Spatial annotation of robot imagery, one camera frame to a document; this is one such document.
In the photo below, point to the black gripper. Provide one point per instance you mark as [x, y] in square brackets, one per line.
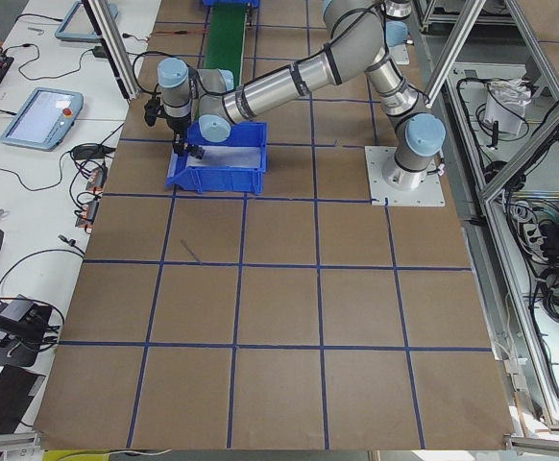
[178, 126]

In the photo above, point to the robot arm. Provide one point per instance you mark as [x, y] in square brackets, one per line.
[395, 13]
[361, 35]

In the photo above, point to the red push button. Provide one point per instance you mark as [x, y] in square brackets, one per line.
[195, 151]

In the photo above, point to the white foam pad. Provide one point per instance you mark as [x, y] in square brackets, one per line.
[227, 156]

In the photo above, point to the blue left plastic bin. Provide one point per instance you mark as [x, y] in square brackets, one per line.
[223, 179]

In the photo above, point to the blue plastic bin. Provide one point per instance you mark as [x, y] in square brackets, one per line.
[211, 3]
[223, 179]

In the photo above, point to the green conveyor belt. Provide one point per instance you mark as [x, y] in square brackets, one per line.
[225, 39]

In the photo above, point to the black power adapter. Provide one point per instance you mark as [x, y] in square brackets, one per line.
[99, 52]

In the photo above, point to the near teach pendant tablet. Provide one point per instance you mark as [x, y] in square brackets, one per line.
[44, 119]

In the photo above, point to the teach pendant tablet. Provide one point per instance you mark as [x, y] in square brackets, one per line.
[44, 119]
[76, 26]

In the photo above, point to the far teach pendant tablet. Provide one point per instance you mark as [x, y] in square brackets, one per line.
[76, 26]

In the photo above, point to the blue right plastic bin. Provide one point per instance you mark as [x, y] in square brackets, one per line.
[211, 3]

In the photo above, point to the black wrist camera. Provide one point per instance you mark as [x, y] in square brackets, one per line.
[152, 110]

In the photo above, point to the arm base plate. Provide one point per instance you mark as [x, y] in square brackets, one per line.
[391, 186]
[399, 54]

